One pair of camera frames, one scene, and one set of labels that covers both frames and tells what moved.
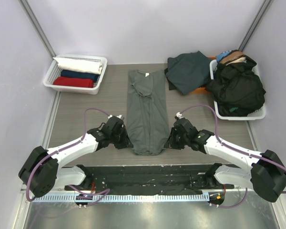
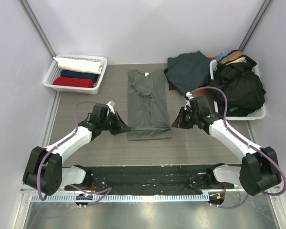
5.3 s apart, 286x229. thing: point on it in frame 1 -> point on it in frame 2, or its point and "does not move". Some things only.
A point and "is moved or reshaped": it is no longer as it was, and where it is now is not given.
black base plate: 151,179 does not move
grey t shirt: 147,119 is moved or reshaped
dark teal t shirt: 187,71 does not move
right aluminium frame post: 254,24 does not move
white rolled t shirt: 77,65 does not move
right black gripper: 174,140 -> 185,117
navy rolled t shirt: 79,74 does not move
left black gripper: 126,143 -> 120,127
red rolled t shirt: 73,82 does not move
